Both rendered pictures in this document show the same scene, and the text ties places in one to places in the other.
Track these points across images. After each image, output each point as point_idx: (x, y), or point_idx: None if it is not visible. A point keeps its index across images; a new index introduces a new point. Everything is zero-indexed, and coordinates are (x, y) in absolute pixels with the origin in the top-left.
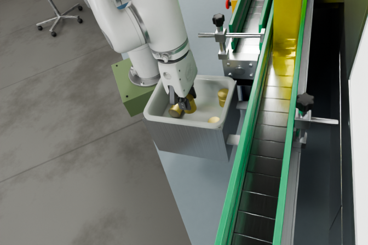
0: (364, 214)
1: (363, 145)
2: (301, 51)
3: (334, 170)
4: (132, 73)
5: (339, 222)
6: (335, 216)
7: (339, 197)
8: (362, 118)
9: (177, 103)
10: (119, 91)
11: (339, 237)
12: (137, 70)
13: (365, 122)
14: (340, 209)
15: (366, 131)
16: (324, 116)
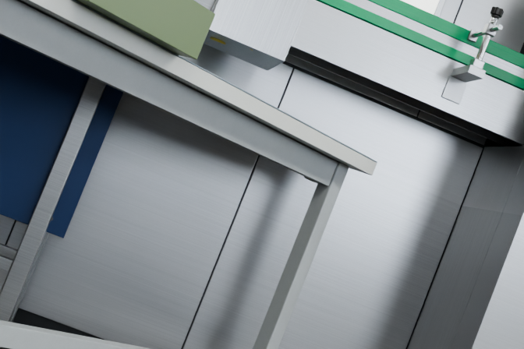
0: None
1: None
2: None
3: (238, 77)
4: None
5: (300, 80)
6: (282, 92)
7: (283, 69)
8: None
9: None
10: None
11: (310, 85)
12: None
13: None
14: (295, 70)
15: None
16: None
